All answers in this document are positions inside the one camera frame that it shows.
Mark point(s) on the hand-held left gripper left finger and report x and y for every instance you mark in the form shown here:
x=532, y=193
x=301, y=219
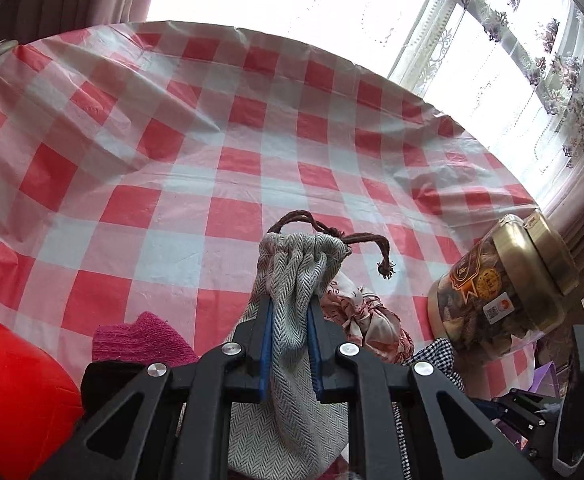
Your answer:
x=266, y=355

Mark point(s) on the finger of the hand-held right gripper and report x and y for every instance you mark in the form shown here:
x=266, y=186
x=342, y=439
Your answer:
x=522, y=420

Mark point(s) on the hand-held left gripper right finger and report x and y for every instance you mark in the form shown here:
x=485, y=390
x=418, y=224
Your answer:
x=315, y=355

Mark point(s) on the white box with purple rim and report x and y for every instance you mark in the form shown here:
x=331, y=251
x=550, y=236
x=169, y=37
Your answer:
x=542, y=380

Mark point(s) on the pink floral cloth bundle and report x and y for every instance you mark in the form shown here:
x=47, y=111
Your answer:
x=372, y=330

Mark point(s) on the black and white gingham cloth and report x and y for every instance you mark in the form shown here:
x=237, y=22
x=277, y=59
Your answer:
x=437, y=352

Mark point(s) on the clear jar with gold lid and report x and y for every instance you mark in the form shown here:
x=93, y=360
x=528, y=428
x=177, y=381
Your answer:
x=487, y=305

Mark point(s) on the pink knitted cloth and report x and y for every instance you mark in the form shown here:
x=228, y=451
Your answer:
x=141, y=340

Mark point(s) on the red checkered plastic tablecloth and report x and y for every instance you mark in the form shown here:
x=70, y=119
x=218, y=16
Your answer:
x=221, y=135

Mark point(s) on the red plastic item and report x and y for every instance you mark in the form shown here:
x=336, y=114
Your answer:
x=16, y=390

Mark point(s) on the white lace curtain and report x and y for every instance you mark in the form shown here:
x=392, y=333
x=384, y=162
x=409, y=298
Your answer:
x=522, y=60

